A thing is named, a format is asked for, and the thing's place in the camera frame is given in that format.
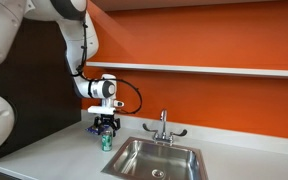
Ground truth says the chrome faucet with black handles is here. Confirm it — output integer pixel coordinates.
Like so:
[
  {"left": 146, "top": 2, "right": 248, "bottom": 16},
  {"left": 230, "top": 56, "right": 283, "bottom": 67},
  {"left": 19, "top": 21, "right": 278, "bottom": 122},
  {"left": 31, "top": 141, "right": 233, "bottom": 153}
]
[{"left": 142, "top": 109, "right": 188, "bottom": 144}]

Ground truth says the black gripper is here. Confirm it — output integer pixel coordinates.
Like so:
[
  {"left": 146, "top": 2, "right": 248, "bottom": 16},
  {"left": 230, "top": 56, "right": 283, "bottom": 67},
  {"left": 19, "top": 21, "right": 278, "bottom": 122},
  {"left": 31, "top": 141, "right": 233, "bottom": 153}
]
[{"left": 94, "top": 114, "right": 120, "bottom": 137}]

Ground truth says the dark wood cabinet panel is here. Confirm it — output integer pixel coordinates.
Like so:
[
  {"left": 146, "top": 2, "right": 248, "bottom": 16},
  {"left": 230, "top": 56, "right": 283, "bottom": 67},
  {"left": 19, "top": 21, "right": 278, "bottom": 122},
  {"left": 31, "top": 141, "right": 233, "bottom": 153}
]
[{"left": 0, "top": 20, "right": 81, "bottom": 157}]

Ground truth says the green soda can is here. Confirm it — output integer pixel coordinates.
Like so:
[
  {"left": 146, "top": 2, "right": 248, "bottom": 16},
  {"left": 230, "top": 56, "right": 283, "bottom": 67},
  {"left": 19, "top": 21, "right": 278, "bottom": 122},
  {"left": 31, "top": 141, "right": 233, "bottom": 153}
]
[{"left": 101, "top": 131, "right": 112, "bottom": 152}]

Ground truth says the white wall shelf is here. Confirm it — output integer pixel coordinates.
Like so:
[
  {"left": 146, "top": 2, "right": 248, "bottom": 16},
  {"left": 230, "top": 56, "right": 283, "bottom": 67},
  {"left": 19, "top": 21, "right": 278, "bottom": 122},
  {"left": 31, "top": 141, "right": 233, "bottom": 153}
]
[{"left": 86, "top": 62, "right": 288, "bottom": 78}]

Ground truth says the blue snack bag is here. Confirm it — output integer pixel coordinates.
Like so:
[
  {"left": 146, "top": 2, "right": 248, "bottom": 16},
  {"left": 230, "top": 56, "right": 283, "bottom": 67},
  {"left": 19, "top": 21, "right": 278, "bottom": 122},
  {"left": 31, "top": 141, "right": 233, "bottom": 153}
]
[{"left": 86, "top": 124, "right": 101, "bottom": 135}]

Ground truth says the stainless steel sink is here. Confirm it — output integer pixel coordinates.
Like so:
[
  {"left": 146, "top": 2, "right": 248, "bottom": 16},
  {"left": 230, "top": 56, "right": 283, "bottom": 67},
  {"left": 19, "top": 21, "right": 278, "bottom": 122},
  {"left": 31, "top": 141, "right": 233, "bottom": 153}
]
[{"left": 102, "top": 137, "right": 209, "bottom": 180}]

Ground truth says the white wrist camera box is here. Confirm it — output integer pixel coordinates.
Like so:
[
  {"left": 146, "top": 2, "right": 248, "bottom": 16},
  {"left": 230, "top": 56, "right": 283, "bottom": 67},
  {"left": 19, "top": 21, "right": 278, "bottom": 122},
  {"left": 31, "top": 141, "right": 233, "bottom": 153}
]
[{"left": 87, "top": 106, "right": 115, "bottom": 115}]

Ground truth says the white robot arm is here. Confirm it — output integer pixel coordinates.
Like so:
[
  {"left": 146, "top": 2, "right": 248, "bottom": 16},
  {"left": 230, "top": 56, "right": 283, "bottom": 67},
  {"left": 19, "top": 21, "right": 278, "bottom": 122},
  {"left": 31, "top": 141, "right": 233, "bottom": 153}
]
[{"left": 0, "top": 0, "right": 104, "bottom": 157}]

